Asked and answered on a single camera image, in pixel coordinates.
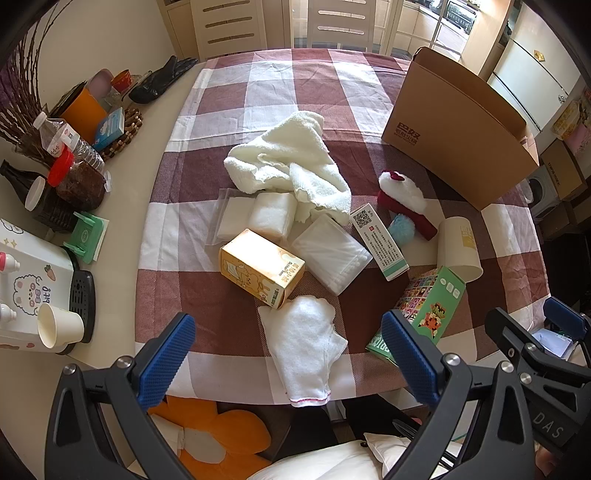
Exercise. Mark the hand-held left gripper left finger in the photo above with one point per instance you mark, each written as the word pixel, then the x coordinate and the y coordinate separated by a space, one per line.
pixel 168 357

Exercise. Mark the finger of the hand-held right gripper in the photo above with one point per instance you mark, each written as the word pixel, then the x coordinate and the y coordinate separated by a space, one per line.
pixel 561 318
pixel 512 330

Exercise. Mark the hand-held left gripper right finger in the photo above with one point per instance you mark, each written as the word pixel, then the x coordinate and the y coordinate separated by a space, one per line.
pixel 408 357

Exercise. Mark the green pixel-print box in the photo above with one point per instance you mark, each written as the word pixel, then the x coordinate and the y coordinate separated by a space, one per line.
pixel 434 300

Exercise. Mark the large paper cup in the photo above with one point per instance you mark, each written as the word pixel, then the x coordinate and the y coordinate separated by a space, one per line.
pixel 457 247

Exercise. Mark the small white towel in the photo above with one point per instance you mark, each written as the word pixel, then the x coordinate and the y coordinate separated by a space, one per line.
pixel 304 341

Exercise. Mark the white medicine box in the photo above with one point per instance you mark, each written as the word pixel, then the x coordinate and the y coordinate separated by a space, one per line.
pixel 381 242

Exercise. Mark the yellow carton box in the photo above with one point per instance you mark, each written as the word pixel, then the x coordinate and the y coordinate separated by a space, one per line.
pixel 258 267

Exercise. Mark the clear plastic zip bag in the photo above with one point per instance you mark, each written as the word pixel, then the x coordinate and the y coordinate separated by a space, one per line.
pixel 231 217

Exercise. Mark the red white plush hat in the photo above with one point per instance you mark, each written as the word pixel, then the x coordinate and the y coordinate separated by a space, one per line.
pixel 401 191

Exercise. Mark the brown cardboard box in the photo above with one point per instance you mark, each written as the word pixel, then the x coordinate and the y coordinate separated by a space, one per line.
pixel 452 129

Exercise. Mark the pink container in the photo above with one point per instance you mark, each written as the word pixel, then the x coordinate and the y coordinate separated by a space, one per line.
pixel 100 85

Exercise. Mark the orange flower cushion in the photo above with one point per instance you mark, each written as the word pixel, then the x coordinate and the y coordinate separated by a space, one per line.
pixel 212 424

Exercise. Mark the brown cardboard carton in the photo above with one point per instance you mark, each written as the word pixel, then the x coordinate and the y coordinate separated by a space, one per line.
pixel 563 168
pixel 556 217

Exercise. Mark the small paper cup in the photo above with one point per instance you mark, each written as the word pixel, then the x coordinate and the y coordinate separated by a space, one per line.
pixel 57 325

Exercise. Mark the blue fluffy ball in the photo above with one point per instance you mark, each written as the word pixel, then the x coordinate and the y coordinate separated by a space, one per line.
pixel 402 229

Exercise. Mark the clear cotton swab box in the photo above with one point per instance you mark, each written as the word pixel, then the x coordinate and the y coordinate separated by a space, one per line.
pixel 330 254

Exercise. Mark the white padded cloth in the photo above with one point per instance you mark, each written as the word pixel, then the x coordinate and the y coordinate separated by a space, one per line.
pixel 323 464

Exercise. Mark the green plastic holder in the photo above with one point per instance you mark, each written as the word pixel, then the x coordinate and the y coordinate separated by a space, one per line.
pixel 90 237

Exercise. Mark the white cartoon water dispenser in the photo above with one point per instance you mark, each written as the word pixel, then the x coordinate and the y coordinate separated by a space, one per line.
pixel 27 277

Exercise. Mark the folded white towel pack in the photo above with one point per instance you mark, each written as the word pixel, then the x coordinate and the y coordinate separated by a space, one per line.
pixel 272 214

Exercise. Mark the red lid jar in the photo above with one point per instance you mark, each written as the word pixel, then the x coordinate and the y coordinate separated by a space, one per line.
pixel 78 184

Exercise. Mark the hanging pastel cloths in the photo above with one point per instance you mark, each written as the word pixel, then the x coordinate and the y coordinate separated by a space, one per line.
pixel 570 122

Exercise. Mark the dark glass bottle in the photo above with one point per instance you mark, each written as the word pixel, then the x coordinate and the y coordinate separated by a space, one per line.
pixel 18 182

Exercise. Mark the wooden bead trivet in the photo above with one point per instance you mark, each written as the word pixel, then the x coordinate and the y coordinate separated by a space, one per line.
pixel 131 129

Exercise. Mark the large white towel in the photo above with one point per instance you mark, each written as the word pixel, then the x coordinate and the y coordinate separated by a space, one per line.
pixel 300 152

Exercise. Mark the blue tissue pack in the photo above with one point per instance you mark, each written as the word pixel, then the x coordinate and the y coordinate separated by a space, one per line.
pixel 110 127

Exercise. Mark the checkered tablecloth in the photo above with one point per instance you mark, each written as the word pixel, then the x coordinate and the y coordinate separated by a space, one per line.
pixel 369 115

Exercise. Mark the plastic water bottle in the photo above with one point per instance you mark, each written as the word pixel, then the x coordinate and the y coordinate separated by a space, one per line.
pixel 60 136

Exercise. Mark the white refrigerator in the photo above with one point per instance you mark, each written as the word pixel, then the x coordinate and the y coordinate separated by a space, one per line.
pixel 535 69

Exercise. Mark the orange canister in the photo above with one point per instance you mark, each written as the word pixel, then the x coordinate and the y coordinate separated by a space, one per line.
pixel 85 110

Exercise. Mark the red cup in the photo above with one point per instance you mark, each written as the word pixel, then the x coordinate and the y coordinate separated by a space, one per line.
pixel 121 81

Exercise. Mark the dried branches bunch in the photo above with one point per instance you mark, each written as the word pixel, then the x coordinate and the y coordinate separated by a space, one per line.
pixel 18 110

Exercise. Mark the black built-in oven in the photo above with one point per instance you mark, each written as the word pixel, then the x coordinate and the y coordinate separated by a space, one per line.
pixel 459 16

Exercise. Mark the wooden chair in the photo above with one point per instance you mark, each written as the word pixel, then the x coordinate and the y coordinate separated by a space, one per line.
pixel 341 23

